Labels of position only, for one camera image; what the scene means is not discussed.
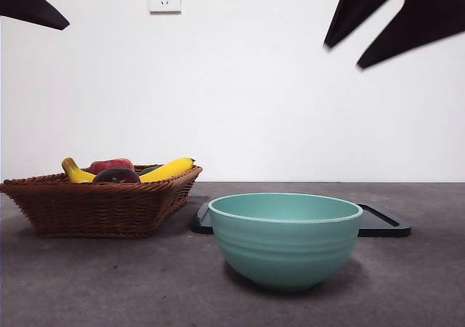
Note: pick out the red apple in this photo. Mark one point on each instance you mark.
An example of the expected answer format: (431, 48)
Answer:
(110, 164)

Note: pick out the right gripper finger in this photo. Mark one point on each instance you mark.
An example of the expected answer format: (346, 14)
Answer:
(428, 22)
(363, 3)

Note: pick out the black tray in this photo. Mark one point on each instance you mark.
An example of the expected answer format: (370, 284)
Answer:
(381, 229)

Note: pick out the brown wicker basket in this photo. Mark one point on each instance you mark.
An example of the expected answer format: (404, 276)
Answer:
(98, 210)

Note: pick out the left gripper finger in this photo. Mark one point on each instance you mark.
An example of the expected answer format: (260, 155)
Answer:
(22, 3)

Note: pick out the teal ribbed bowl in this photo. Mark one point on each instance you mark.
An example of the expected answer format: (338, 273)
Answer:
(287, 247)

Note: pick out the green vegetable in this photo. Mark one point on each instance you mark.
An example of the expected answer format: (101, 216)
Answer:
(150, 168)

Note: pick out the dark purple plum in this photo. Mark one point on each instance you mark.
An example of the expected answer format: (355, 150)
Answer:
(116, 176)

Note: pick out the yellow banana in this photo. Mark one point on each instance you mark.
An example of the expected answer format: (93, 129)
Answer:
(163, 169)

